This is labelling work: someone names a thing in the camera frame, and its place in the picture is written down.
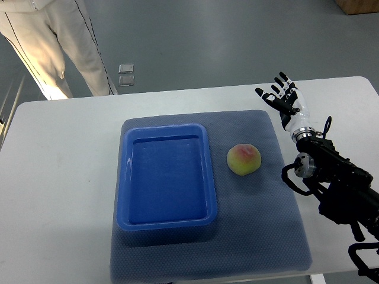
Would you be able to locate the metal floor plate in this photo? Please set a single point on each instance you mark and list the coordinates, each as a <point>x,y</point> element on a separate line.
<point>126,68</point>
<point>126,80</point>

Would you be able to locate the brown cardboard box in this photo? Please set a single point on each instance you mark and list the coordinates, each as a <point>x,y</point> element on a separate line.
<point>356,7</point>

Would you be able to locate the person in beige trousers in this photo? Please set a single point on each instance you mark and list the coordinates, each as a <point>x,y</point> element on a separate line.
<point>42,33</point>

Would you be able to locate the lower metal floor plate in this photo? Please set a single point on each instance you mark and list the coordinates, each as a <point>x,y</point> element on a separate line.
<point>126,80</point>

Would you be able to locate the upper metal floor plate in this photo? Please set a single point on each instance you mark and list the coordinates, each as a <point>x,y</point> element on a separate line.
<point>126,68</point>

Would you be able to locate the grey blue table mat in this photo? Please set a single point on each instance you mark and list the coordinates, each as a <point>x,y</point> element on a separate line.
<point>257,230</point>

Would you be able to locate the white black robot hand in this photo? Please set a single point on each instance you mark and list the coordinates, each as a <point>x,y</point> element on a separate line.
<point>289,101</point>

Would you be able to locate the green red peach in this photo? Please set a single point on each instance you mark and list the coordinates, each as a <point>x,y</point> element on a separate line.
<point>243,159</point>

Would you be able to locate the blue plastic tray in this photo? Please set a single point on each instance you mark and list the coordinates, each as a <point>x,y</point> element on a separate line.
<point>166,179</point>

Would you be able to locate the white table leg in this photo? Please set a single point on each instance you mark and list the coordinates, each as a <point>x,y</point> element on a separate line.
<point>317,279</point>

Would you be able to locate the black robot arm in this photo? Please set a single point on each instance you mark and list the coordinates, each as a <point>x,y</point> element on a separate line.
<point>342,188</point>

